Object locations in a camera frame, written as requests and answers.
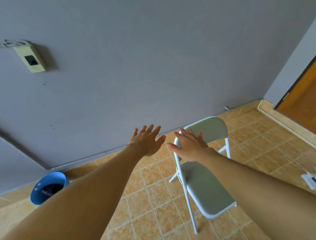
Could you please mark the person's left hand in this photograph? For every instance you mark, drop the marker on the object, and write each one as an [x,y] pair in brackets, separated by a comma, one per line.
[146,143]

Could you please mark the person's right hand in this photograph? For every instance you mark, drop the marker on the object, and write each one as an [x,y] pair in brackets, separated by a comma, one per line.
[192,149]

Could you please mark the person's right little finger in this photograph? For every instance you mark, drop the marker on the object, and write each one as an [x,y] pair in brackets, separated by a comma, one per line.
[199,135]

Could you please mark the person's right middle finger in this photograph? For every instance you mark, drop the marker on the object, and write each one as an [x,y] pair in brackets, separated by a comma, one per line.
[183,132]

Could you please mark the person's right thumb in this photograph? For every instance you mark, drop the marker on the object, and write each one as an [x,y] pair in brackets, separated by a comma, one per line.
[173,147]

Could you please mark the person's left middle finger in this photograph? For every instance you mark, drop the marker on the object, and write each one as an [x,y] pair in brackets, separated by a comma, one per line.
[150,128]

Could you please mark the person's left little finger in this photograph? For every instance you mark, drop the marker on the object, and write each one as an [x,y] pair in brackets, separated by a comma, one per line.
[135,131]

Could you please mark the person's left thumb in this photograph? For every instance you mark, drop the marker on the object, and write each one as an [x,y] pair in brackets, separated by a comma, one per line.
[161,141]

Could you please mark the person's right forearm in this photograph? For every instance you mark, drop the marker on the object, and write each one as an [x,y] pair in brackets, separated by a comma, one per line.
[256,195]

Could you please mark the person's left forearm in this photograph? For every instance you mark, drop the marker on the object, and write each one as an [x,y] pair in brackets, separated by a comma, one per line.
[86,195]

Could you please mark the metal door stopper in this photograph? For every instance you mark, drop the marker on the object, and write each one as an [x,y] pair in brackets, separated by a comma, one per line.
[227,108]

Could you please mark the white folding chair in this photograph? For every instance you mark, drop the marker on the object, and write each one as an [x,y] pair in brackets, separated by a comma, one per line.
[205,188]

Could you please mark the black bin bag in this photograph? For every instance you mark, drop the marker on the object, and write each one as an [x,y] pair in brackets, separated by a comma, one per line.
[52,189]

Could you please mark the brown wooden door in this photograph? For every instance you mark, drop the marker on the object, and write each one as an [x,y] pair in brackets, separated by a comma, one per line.
[301,101]

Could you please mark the blue waste bin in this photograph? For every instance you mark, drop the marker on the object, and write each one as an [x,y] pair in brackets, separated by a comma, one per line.
[40,195]

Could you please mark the white power adapter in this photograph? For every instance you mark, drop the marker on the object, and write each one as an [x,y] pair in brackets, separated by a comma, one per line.
[309,181]

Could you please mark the cream wall socket box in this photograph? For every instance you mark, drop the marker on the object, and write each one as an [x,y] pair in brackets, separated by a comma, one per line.
[30,58]

